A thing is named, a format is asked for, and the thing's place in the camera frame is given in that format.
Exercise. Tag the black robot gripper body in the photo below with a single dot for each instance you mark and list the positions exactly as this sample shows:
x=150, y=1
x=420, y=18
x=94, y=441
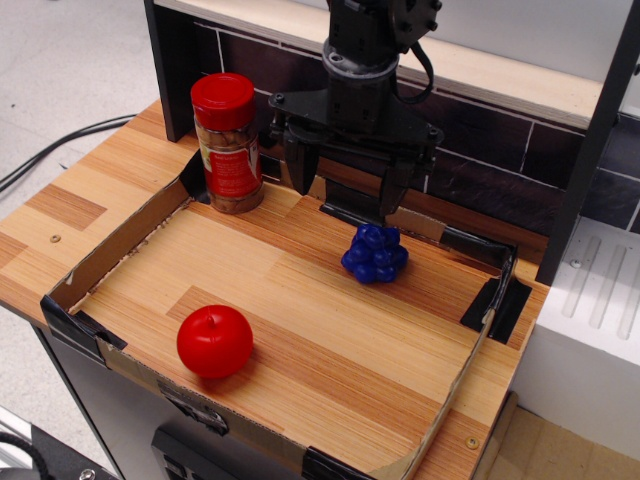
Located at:
x=369, y=120

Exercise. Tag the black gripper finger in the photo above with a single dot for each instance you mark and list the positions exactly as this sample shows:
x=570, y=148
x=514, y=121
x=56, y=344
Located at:
x=400, y=176
x=301, y=154

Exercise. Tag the red-lidded basil spice bottle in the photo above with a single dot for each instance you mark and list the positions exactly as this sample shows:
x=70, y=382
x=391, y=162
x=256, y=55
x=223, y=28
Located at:
x=224, y=116

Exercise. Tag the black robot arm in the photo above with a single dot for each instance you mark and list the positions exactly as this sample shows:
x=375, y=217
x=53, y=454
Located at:
x=376, y=70

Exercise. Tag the cardboard fence with black tape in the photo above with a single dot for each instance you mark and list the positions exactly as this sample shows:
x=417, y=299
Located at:
x=396, y=380

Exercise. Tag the blue plastic grape bunch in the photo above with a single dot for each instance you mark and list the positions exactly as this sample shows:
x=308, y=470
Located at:
x=375, y=254

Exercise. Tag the red plastic apple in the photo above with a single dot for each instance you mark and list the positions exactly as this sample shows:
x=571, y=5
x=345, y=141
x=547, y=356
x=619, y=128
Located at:
x=215, y=341

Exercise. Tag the white ribbed sink unit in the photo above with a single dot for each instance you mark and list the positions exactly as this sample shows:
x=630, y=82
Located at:
x=580, y=369

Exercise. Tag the black device under table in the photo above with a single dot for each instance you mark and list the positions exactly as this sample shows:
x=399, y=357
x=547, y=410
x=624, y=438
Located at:
x=186, y=458

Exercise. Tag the black equipment bottom left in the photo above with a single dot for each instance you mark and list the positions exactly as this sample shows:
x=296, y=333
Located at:
x=41, y=456

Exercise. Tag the dark wooden shelf frame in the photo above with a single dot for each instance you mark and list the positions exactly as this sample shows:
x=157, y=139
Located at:
x=521, y=143

